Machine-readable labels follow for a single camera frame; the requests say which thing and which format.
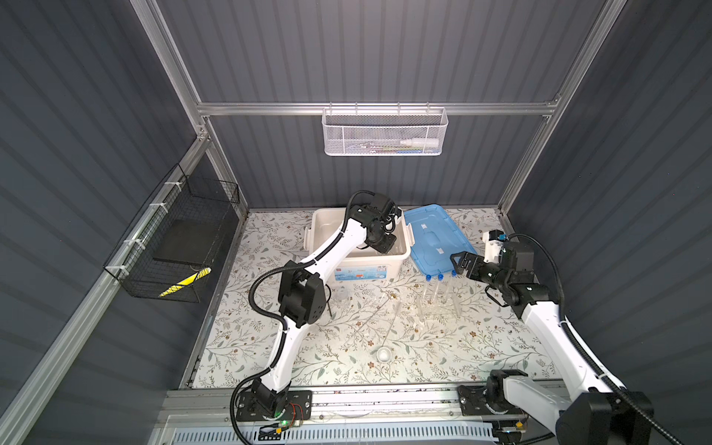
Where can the blue plastic box lid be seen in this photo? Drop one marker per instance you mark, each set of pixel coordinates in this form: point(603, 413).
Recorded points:
point(435, 238)

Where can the black wire wall basket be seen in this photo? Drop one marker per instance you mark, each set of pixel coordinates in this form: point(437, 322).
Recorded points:
point(187, 197)

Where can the white bottle in basket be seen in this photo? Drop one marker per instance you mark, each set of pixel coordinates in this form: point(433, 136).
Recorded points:
point(420, 143)

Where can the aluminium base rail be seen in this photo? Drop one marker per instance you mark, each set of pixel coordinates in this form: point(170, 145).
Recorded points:
point(431, 413)

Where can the white plastic storage box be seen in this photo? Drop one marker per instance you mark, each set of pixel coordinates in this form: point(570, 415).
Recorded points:
point(360, 264)

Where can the yellow black striped tape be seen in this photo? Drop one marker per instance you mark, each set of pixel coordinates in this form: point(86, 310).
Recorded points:
point(187, 282)

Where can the black foam pad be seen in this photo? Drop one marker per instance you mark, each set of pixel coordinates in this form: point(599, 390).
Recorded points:
point(186, 242)

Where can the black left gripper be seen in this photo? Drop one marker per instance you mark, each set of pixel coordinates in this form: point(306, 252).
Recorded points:
point(389, 240)

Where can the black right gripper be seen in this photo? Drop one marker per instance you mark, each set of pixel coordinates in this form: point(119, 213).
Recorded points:
point(476, 261)

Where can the white wire mesh basket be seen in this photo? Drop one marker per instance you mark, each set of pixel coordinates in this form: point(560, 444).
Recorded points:
point(378, 132)

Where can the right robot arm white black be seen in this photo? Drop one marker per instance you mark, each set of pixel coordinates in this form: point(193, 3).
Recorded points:
point(598, 408)

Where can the clear plastic tube rack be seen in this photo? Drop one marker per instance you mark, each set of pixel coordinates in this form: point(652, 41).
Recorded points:
point(440, 310)

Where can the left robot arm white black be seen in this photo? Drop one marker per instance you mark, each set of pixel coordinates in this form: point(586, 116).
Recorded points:
point(302, 301)

